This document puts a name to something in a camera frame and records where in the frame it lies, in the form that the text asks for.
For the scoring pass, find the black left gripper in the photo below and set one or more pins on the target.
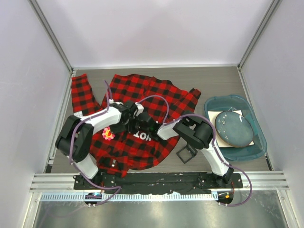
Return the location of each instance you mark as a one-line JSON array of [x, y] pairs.
[[118, 130]]

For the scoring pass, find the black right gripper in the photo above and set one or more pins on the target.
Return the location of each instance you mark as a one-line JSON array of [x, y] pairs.
[[133, 122]]

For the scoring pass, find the pink white flower brooch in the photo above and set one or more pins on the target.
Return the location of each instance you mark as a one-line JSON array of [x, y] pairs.
[[107, 134]]

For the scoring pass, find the red black plaid shirt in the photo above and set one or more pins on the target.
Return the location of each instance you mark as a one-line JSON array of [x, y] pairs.
[[161, 99]]

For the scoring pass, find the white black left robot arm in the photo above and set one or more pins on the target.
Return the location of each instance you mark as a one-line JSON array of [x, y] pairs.
[[75, 137]]

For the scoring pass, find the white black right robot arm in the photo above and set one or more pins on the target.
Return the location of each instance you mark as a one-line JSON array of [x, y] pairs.
[[196, 130]]

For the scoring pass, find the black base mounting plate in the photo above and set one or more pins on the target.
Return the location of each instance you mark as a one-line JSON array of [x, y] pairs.
[[167, 182]]

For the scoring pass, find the teal plastic bin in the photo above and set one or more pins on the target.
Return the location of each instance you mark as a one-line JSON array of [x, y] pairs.
[[238, 133]]

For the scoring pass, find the blue round ceramic plate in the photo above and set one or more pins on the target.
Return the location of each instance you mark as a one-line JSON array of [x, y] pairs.
[[234, 129]]

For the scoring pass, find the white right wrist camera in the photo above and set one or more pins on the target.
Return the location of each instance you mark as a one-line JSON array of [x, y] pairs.
[[139, 109]]

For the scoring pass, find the small black square frame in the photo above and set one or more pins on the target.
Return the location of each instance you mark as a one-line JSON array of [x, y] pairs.
[[186, 153]]

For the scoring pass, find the aluminium front rail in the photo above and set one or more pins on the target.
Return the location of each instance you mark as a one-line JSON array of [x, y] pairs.
[[53, 182]]

